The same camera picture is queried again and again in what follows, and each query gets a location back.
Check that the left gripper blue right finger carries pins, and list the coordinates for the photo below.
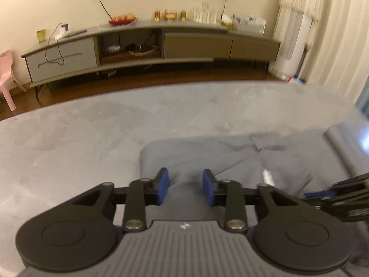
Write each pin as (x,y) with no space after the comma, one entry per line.
(211,188)

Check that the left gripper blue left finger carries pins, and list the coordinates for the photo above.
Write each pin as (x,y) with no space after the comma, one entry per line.
(161,184)

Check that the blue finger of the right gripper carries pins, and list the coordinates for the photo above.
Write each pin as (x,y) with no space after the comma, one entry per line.
(320,195)

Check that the grey garment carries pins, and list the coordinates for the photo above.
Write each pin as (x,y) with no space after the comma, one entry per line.
(299,163)

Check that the grey bed cover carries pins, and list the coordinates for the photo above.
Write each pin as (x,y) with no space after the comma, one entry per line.
(51,155)

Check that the white curtain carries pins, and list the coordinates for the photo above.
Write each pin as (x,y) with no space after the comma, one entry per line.
(336,49)

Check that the long grey TV cabinet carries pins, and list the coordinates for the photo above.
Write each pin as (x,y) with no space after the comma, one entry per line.
(141,43)

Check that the clear storage box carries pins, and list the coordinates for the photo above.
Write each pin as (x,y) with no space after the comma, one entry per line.
(249,24)

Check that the red fruit plate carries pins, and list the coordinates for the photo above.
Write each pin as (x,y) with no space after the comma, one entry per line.
(122,20)

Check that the white tower air purifier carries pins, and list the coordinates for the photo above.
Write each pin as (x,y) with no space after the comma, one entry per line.
(292,45)

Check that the pink plastic chair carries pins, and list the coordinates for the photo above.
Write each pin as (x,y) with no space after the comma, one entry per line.
(7,78)

